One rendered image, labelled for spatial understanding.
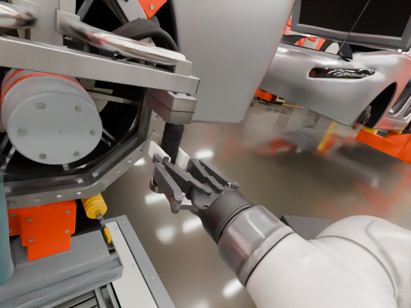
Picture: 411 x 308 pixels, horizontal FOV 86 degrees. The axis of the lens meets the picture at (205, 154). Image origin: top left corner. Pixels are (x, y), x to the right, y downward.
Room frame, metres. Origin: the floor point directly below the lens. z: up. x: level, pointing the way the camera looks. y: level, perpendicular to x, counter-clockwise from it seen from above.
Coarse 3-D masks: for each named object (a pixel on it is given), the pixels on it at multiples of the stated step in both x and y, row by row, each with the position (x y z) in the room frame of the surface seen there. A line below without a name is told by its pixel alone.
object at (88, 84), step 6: (0, 0) 0.56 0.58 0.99; (0, 30) 0.55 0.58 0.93; (6, 30) 0.56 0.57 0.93; (12, 30) 0.57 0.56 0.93; (84, 42) 0.69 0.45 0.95; (72, 48) 0.67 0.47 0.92; (84, 48) 0.69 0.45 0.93; (6, 72) 0.53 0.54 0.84; (84, 78) 0.69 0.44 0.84; (84, 84) 0.69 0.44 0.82; (90, 84) 0.70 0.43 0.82; (0, 108) 0.54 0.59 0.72
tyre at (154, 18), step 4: (152, 16) 0.63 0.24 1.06; (156, 16) 0.65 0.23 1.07; (152, 20) 0.63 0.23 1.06; (156, 20) 0.64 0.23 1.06; (136, 128) 0.64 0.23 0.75; (136, 132) 0.64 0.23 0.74; (96, 164) 0.56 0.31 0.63; (88, 168) 0.55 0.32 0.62; (92, 168) 0.55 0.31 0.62; (76, 172) 0.52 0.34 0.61; (80, 172) 0.53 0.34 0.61; (84, 172) 0.54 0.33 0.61; (4, 180) 0.41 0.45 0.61; (8, 180) 0.42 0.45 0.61; (12, 180) 0.42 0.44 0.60; (16, 180) 0.43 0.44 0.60; (20, 180) 0.43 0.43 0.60
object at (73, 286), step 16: (112, 240) 0.70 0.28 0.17; (112, 256) 0.63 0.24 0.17; (96, 272) 0.56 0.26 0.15; (112, 272) 0.57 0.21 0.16; (48, 288) 0.45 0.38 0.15; (64, 288) 0.46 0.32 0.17; (80, 288) 0.49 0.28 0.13; (0, 304) 0.37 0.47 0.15; (16, 304) 0.38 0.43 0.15; (32, 304) 0.39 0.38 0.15; (48, 304) 0.42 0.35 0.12
